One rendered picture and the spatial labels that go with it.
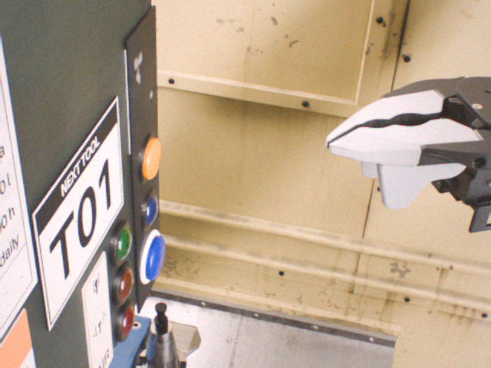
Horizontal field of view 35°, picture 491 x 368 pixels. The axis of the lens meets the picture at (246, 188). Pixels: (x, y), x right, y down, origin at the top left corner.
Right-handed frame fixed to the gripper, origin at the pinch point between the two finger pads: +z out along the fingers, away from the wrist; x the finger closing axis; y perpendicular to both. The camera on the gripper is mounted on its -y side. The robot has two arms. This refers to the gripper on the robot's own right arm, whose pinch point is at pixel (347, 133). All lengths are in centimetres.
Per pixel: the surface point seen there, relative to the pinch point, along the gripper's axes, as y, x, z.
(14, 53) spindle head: -13.4, -11.0, 19.6
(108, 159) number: -3.7, -4.6, 15.8
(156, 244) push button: 6.7, -0.3, 12.5
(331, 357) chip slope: 90, 51, -31
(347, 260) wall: 69, 56, -33
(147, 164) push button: -0.3, -1.0, 13.1
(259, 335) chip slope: 89, 60, -19
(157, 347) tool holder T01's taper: 46, 25, 8
